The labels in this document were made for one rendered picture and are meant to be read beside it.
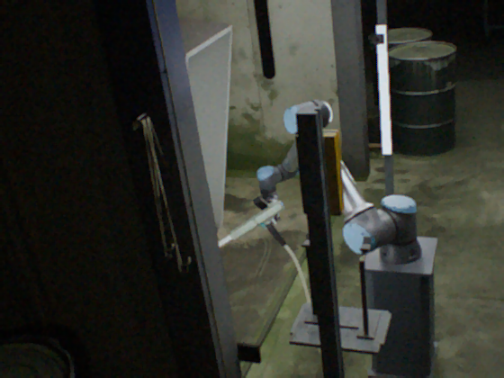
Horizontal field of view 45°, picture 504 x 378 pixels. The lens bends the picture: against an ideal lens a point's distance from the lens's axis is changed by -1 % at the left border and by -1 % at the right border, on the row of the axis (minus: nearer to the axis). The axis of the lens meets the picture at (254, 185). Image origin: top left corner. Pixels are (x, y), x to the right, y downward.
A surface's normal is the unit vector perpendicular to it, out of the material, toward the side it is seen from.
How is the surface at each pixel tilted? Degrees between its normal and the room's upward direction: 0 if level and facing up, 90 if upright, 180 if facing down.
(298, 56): 90
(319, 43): 90
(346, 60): 90
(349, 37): 90
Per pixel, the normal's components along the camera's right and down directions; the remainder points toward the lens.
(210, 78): -0.29, 0.44
